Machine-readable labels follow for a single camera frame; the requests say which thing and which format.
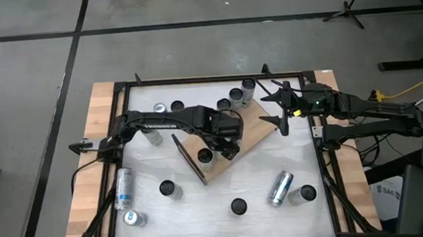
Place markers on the wooden shelf with black frame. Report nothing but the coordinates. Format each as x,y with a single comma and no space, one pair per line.
257,126

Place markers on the Celsius Tropical Vibe can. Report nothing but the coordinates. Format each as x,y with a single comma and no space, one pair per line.
238,206
304,193
154,138
205,156
176,105

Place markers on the blue silver Red Bull can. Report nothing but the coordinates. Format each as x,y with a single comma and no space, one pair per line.
280,189
160,107
132,218

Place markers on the black tripod stand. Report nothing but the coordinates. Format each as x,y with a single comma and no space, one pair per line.
346,9

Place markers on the small yellow tag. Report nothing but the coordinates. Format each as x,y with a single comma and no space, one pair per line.
297,112

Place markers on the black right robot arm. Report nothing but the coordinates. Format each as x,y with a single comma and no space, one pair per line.
385,110

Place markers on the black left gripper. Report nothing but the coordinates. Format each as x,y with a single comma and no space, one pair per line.
229,128

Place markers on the wooden table side panel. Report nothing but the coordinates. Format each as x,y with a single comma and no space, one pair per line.
100,100
356,182

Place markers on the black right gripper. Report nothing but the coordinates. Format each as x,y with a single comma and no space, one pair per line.
316,100

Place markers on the white lettered box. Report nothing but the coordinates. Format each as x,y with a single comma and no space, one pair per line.
386,195

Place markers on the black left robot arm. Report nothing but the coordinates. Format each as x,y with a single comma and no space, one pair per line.
166,122

